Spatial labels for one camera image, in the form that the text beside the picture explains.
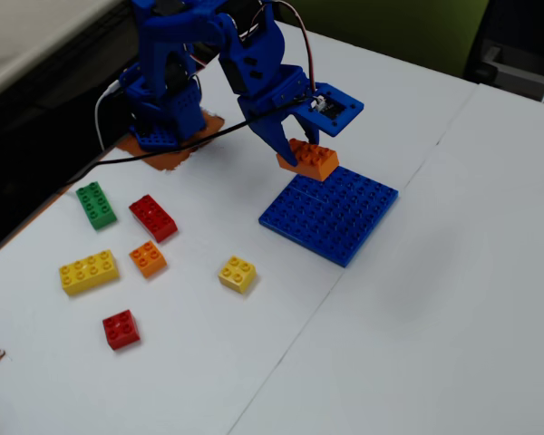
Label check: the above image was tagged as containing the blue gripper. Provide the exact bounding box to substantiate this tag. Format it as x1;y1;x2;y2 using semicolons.
237;65;322;169

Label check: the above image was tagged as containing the orange 2x4 block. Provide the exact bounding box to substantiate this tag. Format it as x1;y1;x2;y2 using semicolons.
275;138;340;183

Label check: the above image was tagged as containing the yellow 2x2 block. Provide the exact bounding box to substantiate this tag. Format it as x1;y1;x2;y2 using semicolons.
218;256;257;295

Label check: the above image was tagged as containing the red 2x4 block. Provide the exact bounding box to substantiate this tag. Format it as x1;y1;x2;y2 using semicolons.
128;194;180;245

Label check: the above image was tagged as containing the orange 2x2 block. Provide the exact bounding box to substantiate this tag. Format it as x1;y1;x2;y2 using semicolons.
128;239;169;279

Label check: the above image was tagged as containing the green 2x4 block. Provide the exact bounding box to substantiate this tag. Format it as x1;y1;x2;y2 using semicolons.
75;180;118;231

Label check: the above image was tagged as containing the yellow 2x4 block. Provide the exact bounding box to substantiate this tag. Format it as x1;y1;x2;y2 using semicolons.
58;248;121;297

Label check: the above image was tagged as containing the red 2x2 block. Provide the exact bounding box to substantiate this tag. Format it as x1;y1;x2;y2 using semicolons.
102;309;141;351

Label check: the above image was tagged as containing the blue 8x8 baseplate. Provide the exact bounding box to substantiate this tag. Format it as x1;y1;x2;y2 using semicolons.
257;165;400;269

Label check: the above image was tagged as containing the green chair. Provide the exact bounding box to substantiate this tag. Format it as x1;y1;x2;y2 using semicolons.
284;0;490;81

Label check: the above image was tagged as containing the light grey desk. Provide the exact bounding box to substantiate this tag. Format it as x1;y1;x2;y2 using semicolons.
0;0;132;105

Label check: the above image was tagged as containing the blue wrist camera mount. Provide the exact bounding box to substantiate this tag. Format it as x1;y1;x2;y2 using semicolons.
294;82;365;137

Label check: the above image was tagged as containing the red white black servo wire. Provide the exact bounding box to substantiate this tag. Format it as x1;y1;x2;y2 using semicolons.
271;0;321;103

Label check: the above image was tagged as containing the black camera cable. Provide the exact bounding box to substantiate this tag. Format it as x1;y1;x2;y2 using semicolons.
64;97;314;186

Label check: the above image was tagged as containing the white power cable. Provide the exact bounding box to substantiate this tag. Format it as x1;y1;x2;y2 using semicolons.
93;81;121;151

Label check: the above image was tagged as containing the black chair with metal frame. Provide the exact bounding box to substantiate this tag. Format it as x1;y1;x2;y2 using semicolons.
461;0;544;108

